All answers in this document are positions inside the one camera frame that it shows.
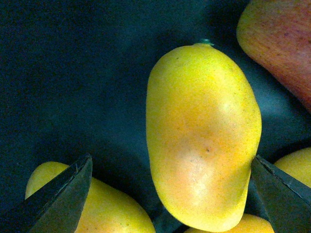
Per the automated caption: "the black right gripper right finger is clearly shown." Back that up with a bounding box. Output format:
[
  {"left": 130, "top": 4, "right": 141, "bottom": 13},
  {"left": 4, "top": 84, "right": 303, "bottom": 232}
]
[{"left": 251, "top": 156, "right": 311, "bottom": 233}]

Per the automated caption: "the yellow mango right edge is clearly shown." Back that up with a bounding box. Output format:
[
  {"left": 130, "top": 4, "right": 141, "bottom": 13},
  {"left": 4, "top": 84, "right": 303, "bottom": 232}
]
[{"left": 274, "top": 147, "right": 311, "bottom": 187}]

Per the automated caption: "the red yellow mango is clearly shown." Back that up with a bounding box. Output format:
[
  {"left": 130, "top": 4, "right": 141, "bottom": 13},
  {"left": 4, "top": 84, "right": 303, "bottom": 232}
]
[{"left": 236, "top": 0, "right": 311, "bottom": 110}]

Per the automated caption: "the yellow mango bottom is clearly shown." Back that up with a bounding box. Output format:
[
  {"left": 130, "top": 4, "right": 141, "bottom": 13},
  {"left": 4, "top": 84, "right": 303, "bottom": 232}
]
[{"left": 183, "top": 213, "right": 275, "bottom": 233}]

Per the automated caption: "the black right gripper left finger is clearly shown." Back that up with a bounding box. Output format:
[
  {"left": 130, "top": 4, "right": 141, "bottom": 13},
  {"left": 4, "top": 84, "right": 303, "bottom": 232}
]
[{"left": 0, "top": 154, "right": 92, "bottom": 233}]

